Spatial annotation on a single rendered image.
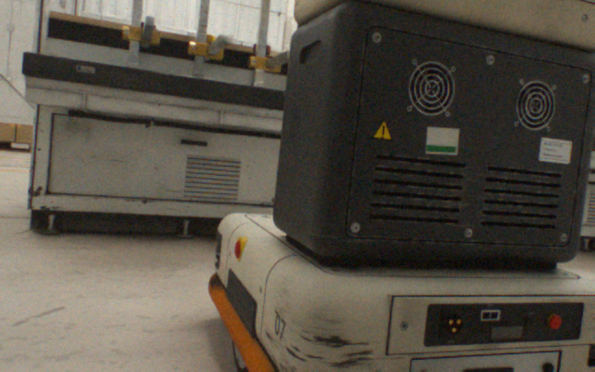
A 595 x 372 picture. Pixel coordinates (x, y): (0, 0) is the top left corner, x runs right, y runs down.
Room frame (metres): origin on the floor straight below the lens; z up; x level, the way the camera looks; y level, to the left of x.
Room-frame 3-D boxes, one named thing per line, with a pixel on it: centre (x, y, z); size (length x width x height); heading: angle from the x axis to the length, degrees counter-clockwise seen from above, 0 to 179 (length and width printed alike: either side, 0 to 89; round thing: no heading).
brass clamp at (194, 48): (1.94, 0.41, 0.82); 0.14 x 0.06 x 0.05; 110
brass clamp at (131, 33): (1.85, 0.64, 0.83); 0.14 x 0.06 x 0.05; 110
